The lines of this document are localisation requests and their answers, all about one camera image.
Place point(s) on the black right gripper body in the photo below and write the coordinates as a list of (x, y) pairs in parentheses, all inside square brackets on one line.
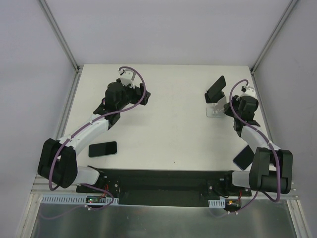
[(236, 102)]

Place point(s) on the black folding phone stand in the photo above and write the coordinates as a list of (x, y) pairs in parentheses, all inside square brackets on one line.
[(213, 96)]

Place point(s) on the white folding phone stand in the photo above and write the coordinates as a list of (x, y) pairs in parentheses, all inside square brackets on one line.
[(216, 110)]

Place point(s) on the black smartphone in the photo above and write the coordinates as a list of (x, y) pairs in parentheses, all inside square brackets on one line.
[(219, 84), (102, 149)]

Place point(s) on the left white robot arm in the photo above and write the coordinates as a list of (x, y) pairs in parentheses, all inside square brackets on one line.
[(58, 160)]

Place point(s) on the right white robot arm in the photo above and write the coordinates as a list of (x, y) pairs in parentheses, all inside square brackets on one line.
[(271, 167)]

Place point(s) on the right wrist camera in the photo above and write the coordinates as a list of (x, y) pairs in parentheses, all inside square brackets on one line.
[(248, 91)]

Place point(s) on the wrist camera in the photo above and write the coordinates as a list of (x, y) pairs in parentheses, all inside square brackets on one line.
[(127, 77), (248, 91)]

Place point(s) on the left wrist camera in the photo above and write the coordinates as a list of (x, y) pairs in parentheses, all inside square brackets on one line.
[(127, 77)]

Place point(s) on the aluminium frame post left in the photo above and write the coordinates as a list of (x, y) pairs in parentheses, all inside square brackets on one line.
[(58, 34)]

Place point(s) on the aluminium frame post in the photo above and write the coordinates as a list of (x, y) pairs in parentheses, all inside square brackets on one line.
[(58, 34), (274, 34)]

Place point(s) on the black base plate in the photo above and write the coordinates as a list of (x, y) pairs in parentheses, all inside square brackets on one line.
[(166, 188)]

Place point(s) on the right white cable duct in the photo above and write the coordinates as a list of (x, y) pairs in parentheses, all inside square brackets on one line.
[(224, 202)]

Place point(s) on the white cable duct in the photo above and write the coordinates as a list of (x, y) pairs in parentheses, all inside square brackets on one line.
[(79, 200), (224, 202)]

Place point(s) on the aluminium frame post right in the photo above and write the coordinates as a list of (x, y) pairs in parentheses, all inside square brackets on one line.
[(274, 34)]

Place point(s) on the left white cable duct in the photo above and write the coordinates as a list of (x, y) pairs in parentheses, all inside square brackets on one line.
[(79, 200)]

